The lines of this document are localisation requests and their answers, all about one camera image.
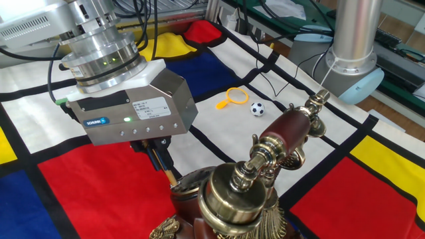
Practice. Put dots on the white vented wrist housing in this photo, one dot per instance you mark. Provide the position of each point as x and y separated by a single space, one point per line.
30 25

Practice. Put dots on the small toy soccer ball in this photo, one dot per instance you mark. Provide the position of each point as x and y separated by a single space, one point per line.
257 109

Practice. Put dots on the silver force torque sensor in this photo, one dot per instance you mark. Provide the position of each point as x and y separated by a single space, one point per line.
99 49

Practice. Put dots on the white power plug adapter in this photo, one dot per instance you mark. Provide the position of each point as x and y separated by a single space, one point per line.
232 21

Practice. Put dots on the white plastic sheet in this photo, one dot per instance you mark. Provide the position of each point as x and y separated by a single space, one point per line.
285 10

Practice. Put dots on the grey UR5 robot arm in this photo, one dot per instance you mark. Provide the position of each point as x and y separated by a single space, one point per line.
355 33

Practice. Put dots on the white gripper adapter plate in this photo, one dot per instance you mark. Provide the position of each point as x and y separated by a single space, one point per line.
139 78

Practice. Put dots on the thin wooden stick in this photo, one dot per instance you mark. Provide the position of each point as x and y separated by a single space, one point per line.
171 177

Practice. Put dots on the colour block patterned tablecloth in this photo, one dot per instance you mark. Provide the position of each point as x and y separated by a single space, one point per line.
99 192

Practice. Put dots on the aluminium frame post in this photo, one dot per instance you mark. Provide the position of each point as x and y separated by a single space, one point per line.
212 10

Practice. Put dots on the antique brown brass phone base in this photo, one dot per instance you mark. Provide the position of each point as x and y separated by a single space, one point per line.
186 209

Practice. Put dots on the brown brass phone handset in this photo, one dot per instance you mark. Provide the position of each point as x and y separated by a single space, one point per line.
287 127

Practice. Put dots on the silver Schunk gripper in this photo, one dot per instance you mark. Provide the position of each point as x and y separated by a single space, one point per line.
149 119

